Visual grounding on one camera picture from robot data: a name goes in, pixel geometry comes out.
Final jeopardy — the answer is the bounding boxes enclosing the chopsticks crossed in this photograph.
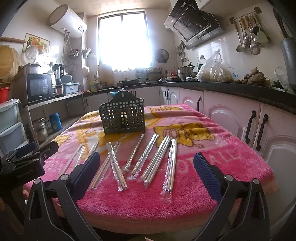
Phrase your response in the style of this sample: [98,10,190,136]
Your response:
[106,142,128,191]

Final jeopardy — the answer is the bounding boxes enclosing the chopsticks thin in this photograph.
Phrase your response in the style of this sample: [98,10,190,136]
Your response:
[123,133,145,172]

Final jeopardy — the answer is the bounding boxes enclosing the chopsticks wide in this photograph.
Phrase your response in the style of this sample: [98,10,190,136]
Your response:
[140,136,171,187]

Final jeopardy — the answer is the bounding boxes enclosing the white plastic drawer unit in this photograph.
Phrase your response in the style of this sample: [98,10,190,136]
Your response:
[0,98,29,158]

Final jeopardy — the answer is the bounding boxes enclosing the blue cup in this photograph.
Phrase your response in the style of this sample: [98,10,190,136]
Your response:
[49,113,62,133]

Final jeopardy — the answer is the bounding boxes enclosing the steel pot on shelf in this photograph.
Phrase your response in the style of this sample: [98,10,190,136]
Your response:
[32,118,48,144]

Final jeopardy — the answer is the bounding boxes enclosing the red bucket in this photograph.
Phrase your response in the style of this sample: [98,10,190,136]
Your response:
[0,87,10,103]

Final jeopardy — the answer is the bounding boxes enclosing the grey blue storage box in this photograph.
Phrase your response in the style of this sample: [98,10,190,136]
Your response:
[63,82,80,95]

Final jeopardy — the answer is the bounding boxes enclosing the black microwave oven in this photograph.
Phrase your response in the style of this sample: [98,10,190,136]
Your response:
[12,74,53,105]

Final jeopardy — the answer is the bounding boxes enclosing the blender with black base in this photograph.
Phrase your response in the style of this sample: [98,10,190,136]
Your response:
[52,64,65,96]

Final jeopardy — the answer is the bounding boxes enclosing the dark green utensil basket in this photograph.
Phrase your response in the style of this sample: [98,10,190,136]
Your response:
[99,90,145,135]

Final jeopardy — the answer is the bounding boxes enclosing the round bamboo board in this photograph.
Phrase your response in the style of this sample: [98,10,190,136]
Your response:
[1,45,20,83]

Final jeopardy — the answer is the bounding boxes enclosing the white desk fan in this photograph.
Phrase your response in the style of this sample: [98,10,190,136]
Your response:
[21,45,39,65]

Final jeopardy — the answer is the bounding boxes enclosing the pink cartoon bear blanket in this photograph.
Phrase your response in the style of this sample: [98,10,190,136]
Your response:
[42,104,279,234]

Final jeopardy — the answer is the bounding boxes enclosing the white water heater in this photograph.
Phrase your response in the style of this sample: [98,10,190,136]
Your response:
[47,4,87,38]

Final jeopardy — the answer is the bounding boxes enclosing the ginger roots pile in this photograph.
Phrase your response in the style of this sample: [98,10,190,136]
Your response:
[239,67,271,88]

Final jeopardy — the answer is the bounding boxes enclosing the steel cooking pot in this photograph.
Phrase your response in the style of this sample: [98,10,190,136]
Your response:
[177,66,194,82]

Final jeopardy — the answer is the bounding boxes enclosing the clear plastic food bag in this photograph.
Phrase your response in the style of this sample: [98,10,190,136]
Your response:
[197,49,234,82]

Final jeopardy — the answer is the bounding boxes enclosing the oil bottle green label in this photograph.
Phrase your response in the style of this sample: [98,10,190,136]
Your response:
[197,55,207,71]

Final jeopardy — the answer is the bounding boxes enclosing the hanging steel ladle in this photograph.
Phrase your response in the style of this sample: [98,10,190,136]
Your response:
[233,20,245,53]

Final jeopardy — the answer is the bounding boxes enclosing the hanging steel spatula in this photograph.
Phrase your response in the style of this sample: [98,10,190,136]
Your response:
[254,13,268,44]

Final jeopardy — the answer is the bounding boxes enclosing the black range hood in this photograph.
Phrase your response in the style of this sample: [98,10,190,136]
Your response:
[165,1,224,50]

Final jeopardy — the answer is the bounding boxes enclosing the fruit picture on wall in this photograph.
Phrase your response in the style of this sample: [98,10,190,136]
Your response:
[22,33,50,54]

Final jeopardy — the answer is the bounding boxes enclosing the round wall fan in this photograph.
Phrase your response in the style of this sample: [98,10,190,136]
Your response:
[154,49,170,63]

